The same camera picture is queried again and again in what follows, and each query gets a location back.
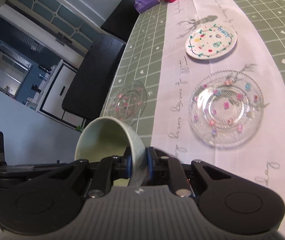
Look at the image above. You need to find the small clear glass plate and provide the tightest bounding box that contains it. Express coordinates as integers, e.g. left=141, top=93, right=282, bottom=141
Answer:
left=107, top=80, right=147, bottom=127

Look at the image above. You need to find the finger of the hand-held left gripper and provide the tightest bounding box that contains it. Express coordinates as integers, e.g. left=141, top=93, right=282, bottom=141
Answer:
left=0, top=163, right=79, bottom=180

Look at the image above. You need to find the white door with glass panes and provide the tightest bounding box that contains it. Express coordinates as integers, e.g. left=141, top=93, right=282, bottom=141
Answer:
left=0, top=0, right=103, bottom=48

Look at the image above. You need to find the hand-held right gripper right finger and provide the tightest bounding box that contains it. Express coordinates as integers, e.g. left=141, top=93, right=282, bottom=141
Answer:
left=145, top=146, right=236, bottom=198

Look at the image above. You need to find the large clear glass plate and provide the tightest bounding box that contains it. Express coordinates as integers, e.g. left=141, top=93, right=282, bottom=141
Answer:
left=189, top=69, right=265, bottom=147

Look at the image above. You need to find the black chair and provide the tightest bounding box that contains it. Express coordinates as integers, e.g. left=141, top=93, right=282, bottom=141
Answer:
left=62, top=33, right=125, bottom=128
left=100, top=0, right=140, bottom=42

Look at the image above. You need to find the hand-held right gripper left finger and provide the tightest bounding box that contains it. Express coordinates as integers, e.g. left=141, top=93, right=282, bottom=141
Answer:
left=42, top=147, right=133, bottom=198

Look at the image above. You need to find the green ceramic bowl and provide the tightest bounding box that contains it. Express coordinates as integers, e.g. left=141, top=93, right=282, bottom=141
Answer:
left=75, top=116, right=149, bottom=188

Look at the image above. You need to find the purple tissue pack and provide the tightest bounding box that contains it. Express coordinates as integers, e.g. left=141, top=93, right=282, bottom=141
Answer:
left=134, top=0, right=161, bottom=13

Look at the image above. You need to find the white drawer cabinet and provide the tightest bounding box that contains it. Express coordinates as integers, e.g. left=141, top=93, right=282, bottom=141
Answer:
left=39, top=59, right=78, bottom=128

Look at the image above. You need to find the white deer print table runner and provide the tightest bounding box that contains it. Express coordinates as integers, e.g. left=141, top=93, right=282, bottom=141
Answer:
left=142, top=0, right=285, bottom=240

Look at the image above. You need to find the white painted fruit plate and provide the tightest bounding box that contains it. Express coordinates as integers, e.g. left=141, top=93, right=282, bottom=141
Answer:
left=185, top=23, right=237, bottom=60

